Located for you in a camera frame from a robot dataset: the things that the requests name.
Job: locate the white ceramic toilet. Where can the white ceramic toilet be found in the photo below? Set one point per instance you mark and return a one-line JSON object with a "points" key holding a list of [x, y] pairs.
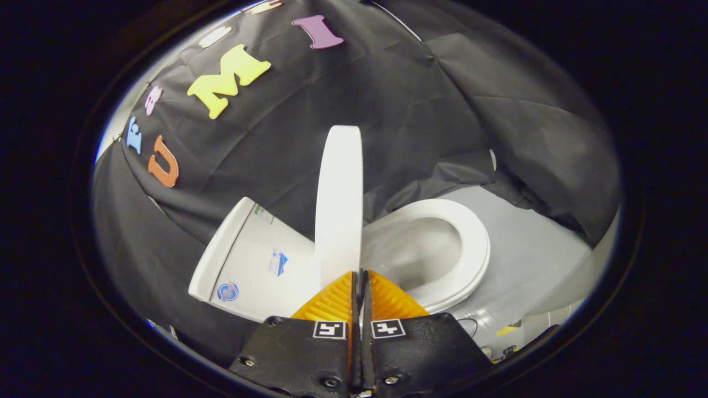
{"points": [[249, 265]]}

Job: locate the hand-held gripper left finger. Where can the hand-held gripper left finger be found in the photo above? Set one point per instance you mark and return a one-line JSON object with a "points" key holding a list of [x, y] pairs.
{"points": [[293, 359]]}

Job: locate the white toilet lid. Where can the white toilet lid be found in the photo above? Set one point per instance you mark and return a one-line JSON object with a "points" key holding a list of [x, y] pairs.
{"points": [[339, 210]]}

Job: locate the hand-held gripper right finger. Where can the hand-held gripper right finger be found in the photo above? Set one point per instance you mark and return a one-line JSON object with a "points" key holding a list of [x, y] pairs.
{"points": [[426, 354]]}

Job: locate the yellow floor tape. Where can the yellow floor tape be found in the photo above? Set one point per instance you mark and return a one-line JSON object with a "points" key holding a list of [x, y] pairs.
{"points": [[508, 329]]}

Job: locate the white toilet seat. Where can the white toilet seat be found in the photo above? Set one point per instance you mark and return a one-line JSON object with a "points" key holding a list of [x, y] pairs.
{"points": [[475, 249]]}

